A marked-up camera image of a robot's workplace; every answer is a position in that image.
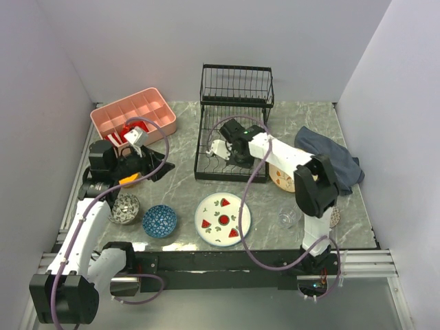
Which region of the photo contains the black wire dish rack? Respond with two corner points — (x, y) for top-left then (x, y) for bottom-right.
(194, 63), (274, 182)

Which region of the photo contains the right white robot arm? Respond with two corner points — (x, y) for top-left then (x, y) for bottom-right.
(213, 115), (340, 274)

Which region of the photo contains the pink compartment tray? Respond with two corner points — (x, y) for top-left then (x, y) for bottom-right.
(90, 87), (177, 150)

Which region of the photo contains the grey patterned bowl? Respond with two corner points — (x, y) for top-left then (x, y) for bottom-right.
(109, 194), (140, 226)

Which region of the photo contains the white watermelon plate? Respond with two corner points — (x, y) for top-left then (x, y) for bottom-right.
(195, 192), (241, 248)

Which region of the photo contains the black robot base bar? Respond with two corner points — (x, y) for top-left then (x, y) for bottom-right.
(95, 248), (344, 298)

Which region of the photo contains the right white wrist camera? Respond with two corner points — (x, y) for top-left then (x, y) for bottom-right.
(206, 140), (232, 160)

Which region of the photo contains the blue cloth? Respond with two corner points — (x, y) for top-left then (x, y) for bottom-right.
(294, 126), (365, 196)

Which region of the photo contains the blue triangle pattern bowl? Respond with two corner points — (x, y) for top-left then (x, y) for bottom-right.
(142, 205), (177, 239)

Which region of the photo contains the red item in tray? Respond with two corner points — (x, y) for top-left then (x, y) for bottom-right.
(120, 120), (149, 138)

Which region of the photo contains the red patterned small bowl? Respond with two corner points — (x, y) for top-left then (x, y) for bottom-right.
(329, 206), (340, 228)

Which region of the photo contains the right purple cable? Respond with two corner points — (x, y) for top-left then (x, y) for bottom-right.
(207, 115), (342, 302)

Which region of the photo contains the orange bowl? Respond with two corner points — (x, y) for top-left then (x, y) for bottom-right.
(119, 173), (142, 188)

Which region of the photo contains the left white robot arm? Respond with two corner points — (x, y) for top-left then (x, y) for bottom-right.
(29, 140), (175, 329)

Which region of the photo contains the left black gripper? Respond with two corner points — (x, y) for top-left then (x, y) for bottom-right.
(110, 144), (175, 182)

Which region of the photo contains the red white striped item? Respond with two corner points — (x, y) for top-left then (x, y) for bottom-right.
(105, 132), (124, 148)

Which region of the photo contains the aluminium frame rail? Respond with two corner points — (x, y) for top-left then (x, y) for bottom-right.
(34, 249), (399, 282)

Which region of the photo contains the clear plastic cup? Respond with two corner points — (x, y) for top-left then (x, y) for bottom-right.
(278, 205), (300, 229)

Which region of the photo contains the beige bird plate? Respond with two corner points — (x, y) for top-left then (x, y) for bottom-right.
(269, 164), (295, 193)

